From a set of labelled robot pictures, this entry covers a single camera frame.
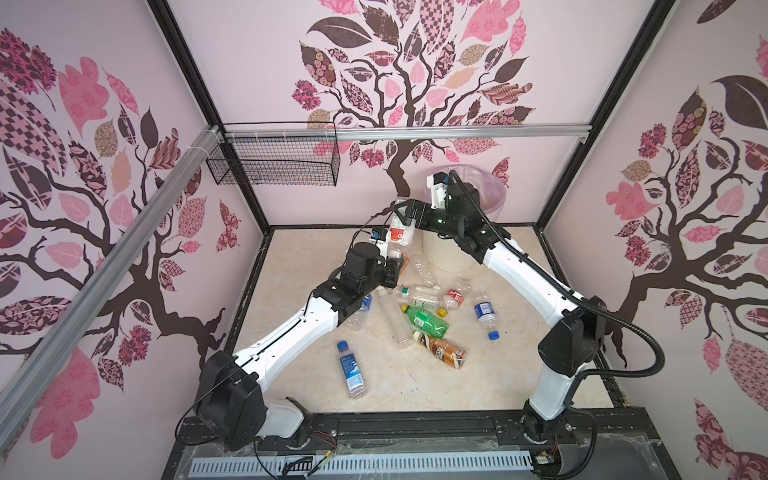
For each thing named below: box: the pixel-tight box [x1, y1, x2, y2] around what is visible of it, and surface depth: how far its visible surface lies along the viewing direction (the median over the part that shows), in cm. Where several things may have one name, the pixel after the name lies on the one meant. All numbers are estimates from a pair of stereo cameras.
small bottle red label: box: [437, 280, 472, 318], surface depth 96 cm
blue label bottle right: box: [472, 291, 500, 341], surface depth 94 cm
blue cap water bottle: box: [337, 340, 367, 399], surface depth 81 cm
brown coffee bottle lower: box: [413, 330, 467, 370], surface depth 85 cm
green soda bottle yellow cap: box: [401, 304, 449, 339], surface depth 90 cm
